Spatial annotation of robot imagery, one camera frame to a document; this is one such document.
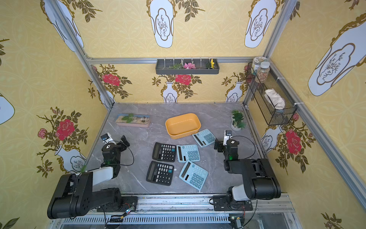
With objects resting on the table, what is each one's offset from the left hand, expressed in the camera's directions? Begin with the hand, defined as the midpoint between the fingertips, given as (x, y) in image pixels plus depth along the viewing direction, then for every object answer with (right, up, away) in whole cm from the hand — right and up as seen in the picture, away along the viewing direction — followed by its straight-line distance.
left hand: (111, 140), depth 89 cm
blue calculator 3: (+59, 0, +9) cm, 60 cm away
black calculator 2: (+31, -18, -6) cm, 37 cm away
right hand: (+73, 0, +5) cm, 74 cm away
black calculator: (+33, -8, +2) cm, 34 cm away
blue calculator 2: (+51, -19, -7) cm, 55 cm away
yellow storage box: (+44, +8, +18) cm, 48 cm away
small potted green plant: (+84, +14, +14) cm, 86 cm away
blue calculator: (+48, -8, +2) cm, 48 cm away
